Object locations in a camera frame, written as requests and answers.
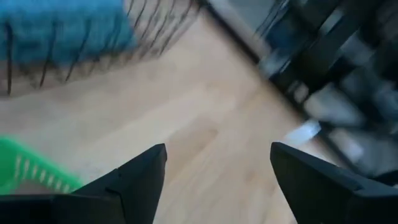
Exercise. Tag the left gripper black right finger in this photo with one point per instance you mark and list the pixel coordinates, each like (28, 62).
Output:
(335, 202)

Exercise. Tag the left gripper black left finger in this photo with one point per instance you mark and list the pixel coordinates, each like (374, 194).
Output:
(93, 208)

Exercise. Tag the blue flower-print cloth pouch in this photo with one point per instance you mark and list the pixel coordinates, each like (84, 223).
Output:
(62, 25)

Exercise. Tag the green slotted plastic tray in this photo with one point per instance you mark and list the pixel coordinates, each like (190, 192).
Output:
(12, 155)

